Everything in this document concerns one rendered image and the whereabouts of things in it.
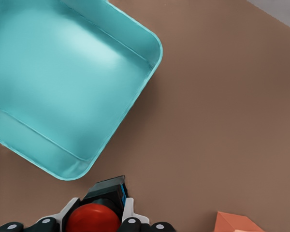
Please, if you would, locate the pink storage box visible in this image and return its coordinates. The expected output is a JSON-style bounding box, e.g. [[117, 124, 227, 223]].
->
[[213, 211, 266, 232]]

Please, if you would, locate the red push button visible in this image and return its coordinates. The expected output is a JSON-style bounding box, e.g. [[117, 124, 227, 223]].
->
[[65, 175, 129, 232]]

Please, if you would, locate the blue storage box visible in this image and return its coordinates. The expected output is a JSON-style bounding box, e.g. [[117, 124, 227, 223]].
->
[[0, 0, 164, 181]]

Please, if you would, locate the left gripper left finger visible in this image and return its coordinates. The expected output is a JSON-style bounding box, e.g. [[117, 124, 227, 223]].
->
[[0, 197, 80, 232]]

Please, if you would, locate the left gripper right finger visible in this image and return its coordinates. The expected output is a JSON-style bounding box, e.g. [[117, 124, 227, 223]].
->
[[117, 197, 176, 232]]

